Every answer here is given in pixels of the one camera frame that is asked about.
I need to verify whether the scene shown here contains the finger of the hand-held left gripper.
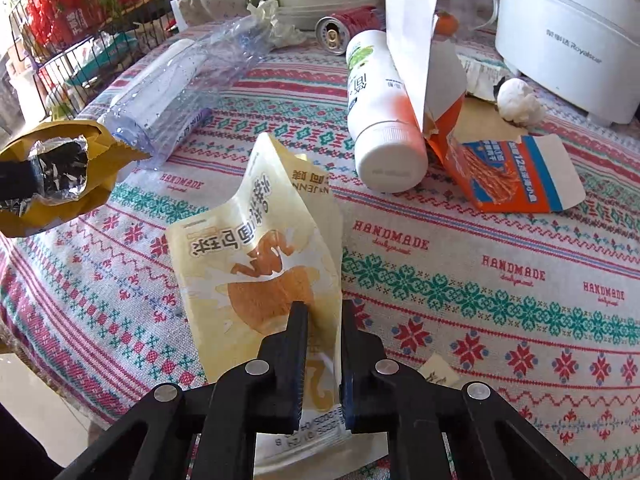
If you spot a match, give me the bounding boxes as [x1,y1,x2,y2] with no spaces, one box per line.
[0,158,41,206]

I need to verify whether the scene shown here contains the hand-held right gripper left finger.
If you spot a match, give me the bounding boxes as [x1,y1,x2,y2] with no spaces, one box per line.
[52,301,309,480]

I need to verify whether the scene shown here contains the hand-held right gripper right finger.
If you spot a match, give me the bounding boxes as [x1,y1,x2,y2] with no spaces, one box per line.
[340,297,589,480]

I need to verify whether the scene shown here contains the yellow foil-lined wrapper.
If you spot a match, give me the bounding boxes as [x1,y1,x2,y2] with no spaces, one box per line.
[0,121,152,239]

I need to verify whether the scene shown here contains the pale yellow snack packet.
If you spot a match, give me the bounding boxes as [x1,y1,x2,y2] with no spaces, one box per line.
[165,132,389,479]

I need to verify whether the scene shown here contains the clear plastic wrap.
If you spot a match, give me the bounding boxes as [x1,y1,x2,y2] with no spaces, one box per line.
[245,0,309,49]

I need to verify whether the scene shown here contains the small paper scrap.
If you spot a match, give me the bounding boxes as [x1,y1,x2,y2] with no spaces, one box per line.
[417,352,461,386]

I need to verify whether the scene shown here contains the red bag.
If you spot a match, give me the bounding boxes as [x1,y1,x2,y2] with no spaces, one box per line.
[24,0,107,37]

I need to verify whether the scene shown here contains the crushed clear plastic bottle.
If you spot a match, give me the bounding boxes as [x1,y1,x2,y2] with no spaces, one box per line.
[96,12,281,171]

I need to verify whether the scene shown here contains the white plastic bottle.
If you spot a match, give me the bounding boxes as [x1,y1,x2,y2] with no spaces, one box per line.
[346,29,430,194]

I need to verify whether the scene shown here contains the torn orange carton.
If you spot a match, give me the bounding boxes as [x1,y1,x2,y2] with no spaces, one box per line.
[385,0,587,215]

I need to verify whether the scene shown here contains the torn printed wrapper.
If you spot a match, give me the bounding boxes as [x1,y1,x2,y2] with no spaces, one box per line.
[459,57,509,104]

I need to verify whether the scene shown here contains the crumpled white tissue ball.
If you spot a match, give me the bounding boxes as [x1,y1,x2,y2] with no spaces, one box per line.
[495,77,546,125]

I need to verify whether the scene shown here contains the red drink can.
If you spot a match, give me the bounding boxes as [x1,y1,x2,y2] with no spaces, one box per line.
[314,5,386,56]

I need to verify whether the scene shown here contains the small tangerine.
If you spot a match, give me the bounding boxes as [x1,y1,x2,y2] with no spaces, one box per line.
[434,12,460,36]

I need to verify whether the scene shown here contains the white electric cooking pot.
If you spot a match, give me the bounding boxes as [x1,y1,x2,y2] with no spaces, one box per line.
[494,0,640,129]

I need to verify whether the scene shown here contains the black wire rack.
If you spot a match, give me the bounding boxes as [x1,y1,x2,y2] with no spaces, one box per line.
[0,0,172,122]

